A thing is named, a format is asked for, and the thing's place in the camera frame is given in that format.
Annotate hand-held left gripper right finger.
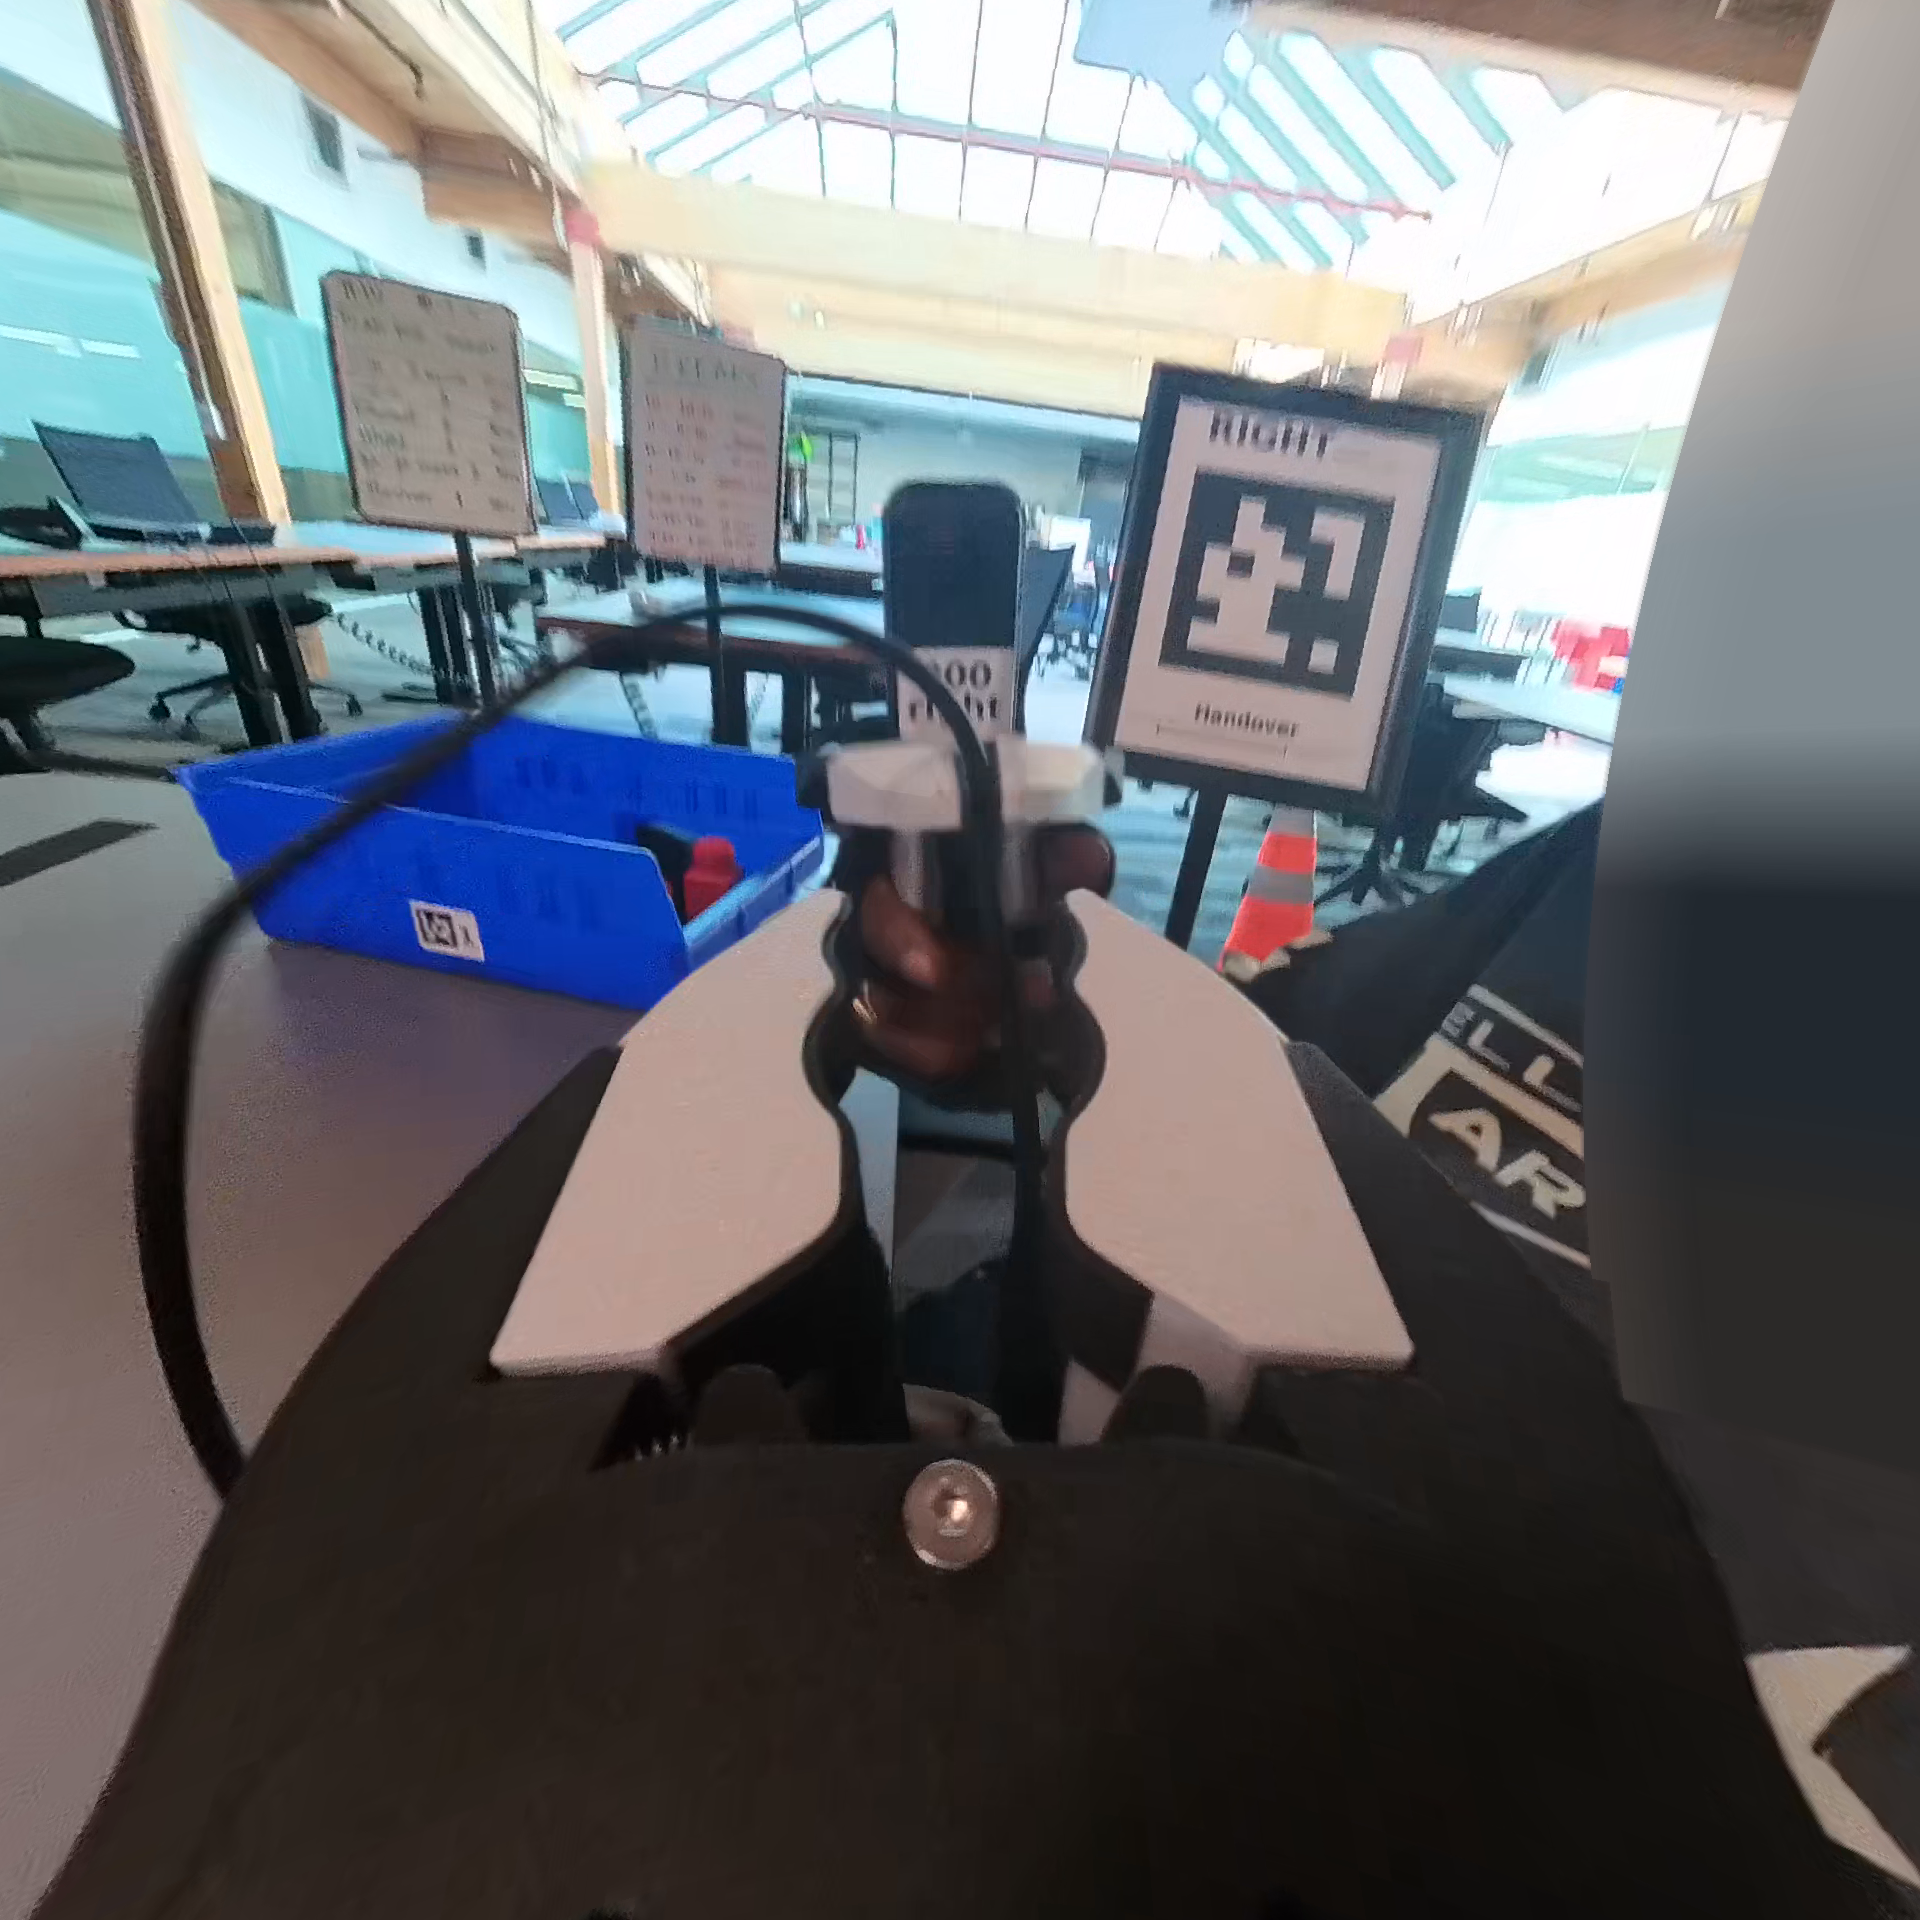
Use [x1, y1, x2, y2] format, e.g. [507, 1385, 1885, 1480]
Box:
[1036, 892, 1415, 1443]

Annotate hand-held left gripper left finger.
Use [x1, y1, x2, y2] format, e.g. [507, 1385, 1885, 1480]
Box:
[489, 892, 890, 1387]

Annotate blue plastic bin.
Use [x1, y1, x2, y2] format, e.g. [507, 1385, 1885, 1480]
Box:
[177, 711, 837, 1013]

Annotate black rubber loop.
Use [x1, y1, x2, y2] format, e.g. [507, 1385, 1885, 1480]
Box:
[132, 595, 1059, 1496]

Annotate person's right hand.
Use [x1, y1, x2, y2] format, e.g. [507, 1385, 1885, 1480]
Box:
[824, 833, 1100, 1099]

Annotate written whiteboard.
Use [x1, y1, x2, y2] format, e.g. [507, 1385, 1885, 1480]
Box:
[619, 315, 794, 579]
[320, 272, 544, 544]

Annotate orange traffic cone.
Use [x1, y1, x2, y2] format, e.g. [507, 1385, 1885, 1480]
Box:
[1224, 813, 1325, 971]

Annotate printed marker sign board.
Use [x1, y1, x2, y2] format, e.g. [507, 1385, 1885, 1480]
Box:
[1084, 363, 1497, 817]

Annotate long wooden office desk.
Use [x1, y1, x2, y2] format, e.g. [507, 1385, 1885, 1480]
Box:
[0, 524, 633, 752]

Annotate black chair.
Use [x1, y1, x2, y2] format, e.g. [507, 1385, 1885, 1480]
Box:
[0, 420, 288, 767]

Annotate wooden support post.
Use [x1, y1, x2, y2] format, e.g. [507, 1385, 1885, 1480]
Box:
[91, 0, 303, 531]

